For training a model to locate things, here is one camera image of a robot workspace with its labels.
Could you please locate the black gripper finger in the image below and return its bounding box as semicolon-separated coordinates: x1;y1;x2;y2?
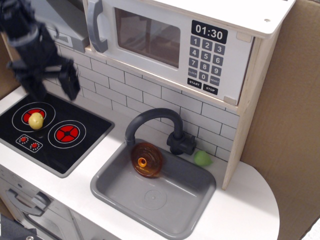
58;63;80;101
17;75;47;101

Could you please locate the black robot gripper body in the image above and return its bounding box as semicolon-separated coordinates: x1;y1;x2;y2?
7;23;75;80

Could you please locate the grey microwave door handle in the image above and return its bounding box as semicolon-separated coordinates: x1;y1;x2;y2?
86;0;108;53

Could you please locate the white toy microwave door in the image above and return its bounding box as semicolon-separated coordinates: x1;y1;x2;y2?
98;0;254;106

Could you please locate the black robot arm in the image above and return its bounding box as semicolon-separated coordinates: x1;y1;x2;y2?
0;0;80;101

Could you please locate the wooden microwave cabinet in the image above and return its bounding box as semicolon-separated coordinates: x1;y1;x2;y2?
83;0;294;189

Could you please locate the yellow toy potato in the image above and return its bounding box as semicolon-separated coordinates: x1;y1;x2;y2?
28;112;44;130

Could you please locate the grey range hood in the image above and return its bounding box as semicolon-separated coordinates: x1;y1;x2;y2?
30;0;90;53

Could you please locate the black toy stovetop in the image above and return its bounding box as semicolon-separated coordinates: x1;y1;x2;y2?
0;93;115;178

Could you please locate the dark grey toy faucet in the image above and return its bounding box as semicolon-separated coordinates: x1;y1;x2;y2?
124;107;197;156

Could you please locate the white toy oven front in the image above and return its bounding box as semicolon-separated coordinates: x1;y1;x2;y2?
0;166;116;240

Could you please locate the green toy pear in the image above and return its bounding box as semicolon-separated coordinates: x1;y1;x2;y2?
193;150;213;167

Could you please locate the grey toy sink basin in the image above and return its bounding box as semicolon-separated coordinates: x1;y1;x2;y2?
90;139;216;240

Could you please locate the brown cardboard panel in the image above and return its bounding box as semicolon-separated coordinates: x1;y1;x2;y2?
241;0;320;240

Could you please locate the grey oven door handle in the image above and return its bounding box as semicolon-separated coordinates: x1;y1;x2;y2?
5;188;51;217

